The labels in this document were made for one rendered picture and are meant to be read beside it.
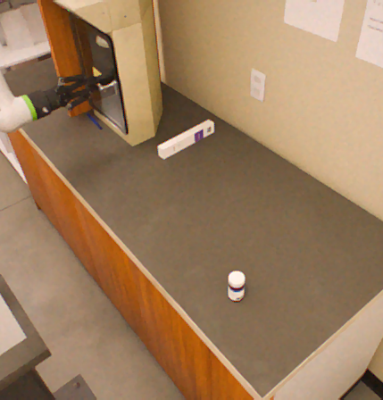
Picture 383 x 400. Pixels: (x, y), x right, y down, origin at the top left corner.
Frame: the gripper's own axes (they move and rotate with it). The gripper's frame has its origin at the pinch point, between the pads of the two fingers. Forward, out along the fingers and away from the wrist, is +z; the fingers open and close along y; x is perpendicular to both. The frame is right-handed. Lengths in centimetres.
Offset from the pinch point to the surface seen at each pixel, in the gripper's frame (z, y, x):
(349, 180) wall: 48, -22, -82
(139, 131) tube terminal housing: 8.9, -20.6, -10.7
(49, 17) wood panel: -2.3, 17.7, 26.2
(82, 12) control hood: -4.4, 29.6, -10.9
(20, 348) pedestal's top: -65, -26, -66
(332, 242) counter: 25, -26, -94
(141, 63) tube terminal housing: 13.8, 6.6, -10.8
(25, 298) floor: -56, -120, 28
